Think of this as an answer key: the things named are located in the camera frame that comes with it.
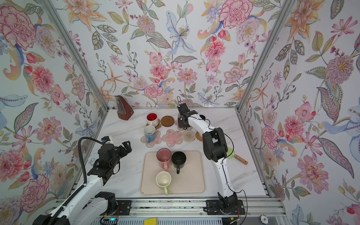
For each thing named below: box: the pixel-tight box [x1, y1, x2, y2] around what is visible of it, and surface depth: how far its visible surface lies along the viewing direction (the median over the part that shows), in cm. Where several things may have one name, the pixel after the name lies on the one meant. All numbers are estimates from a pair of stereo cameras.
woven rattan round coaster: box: [195, 131, 203, 142], surface depth 103 cm
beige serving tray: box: [140, 150, 206, 195], surface depth 86 cm
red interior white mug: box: [146, 112, 159, 128], surface depth 106 cm
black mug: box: [171, 150, 187, 175], surface depth 86 cm
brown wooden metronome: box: [115, 94, 134, 121], surface depth 112 cm
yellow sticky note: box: [143, 217, 158, 225], surface depth 71 cm
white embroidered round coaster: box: [182, 129, 196, 143], surface depth 106 cm
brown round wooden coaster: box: [160, 115, 175, 128], surface depth 116 cm
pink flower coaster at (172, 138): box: [161, 128, 184, 148], surface depth 106 cm
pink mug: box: [156, 147, 172, 172], surface depth 85 cm
